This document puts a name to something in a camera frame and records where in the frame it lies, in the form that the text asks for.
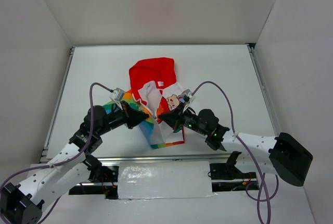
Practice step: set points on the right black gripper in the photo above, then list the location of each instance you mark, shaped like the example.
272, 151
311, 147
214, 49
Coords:
179, 116

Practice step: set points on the white foil-taped panel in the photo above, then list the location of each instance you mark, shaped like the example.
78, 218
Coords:
177, 179

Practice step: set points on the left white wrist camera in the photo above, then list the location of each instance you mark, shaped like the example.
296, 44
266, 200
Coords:
116, 96

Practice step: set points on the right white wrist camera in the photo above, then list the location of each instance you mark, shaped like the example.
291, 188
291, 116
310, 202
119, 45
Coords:
186, 97

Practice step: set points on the aluminium table frame rail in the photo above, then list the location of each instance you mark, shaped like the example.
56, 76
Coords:
268, 102

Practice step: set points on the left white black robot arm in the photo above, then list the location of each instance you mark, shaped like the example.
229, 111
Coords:
26, 201

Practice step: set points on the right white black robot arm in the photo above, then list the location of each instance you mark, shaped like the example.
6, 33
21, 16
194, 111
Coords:
279, 155

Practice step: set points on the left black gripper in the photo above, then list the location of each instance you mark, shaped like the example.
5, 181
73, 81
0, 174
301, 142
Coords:
127, 115

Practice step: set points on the rainbow hooded kids jacket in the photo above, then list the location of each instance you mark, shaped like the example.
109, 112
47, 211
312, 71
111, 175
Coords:
155, 90

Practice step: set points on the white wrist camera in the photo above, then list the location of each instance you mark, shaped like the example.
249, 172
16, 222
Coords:
186, 97
116, 96

